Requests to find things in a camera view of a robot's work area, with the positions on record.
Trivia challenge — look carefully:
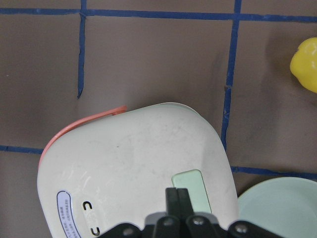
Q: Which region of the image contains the green plate near right arm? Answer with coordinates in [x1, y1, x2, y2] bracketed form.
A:
[238, 177, 317, 238]

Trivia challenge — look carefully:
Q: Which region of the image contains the cream rice cooker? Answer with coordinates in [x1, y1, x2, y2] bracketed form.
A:
[37, 103, 238, 238]

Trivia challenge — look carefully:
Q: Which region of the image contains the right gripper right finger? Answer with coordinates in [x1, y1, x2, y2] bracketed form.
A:
[177, 188, 280, 238]

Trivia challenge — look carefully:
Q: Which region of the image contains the yellow toy pepper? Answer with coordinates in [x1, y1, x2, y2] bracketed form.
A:
[290, 37, 317, 93]

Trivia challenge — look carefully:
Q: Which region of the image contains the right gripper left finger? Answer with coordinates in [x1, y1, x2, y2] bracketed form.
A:
[100, 187, 178, 238]

